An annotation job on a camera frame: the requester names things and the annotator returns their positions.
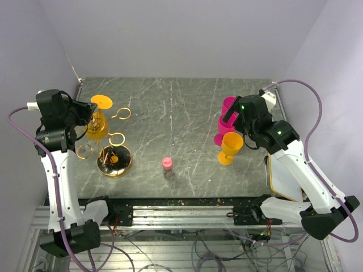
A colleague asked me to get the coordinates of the pink wine glass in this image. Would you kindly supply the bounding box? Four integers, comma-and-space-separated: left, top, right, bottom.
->
214, 114, 237, 146
222, 96, 235, 114

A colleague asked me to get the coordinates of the yellow wine glass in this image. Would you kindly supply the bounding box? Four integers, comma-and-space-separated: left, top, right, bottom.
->
217, 132, 244, 165
86, 95, 113, 142

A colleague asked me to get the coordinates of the yellow wine glass front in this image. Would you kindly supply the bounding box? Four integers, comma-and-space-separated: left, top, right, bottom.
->
217, 132, 244, 165

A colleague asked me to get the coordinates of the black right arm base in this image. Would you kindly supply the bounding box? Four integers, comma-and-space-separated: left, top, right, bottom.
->
226, 206, 282, 226

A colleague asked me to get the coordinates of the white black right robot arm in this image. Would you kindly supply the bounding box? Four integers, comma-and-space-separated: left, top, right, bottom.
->
223, 95, 360, 240

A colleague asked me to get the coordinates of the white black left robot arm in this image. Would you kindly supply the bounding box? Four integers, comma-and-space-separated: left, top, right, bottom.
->
35, 89, 116, 258

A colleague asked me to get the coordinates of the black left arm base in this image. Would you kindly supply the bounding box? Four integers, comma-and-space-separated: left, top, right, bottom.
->
103, 199, 133, 227

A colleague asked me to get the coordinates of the white board yellow rim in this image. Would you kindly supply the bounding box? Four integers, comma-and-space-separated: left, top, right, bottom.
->
268, 155, 303, 202

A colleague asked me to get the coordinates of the small pink bottle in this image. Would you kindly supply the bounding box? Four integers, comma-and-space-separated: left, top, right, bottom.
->
162, 157, 174, 177

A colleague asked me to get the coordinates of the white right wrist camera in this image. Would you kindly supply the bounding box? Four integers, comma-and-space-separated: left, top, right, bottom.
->
259, 89, 277, 113

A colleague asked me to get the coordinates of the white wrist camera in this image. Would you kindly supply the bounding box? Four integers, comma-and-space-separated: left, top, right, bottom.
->
259, 89, 277, 113
26, 102, 39, 111

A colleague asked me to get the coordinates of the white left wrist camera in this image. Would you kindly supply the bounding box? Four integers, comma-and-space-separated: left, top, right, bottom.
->
26, 102, 39, 111

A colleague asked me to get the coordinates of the gold wire glass rack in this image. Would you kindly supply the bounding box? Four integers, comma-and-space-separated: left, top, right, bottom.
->
76, 108, 132, 178

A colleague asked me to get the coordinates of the aluminium rail frame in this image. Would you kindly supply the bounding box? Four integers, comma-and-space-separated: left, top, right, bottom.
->
31, 205, 343, 271

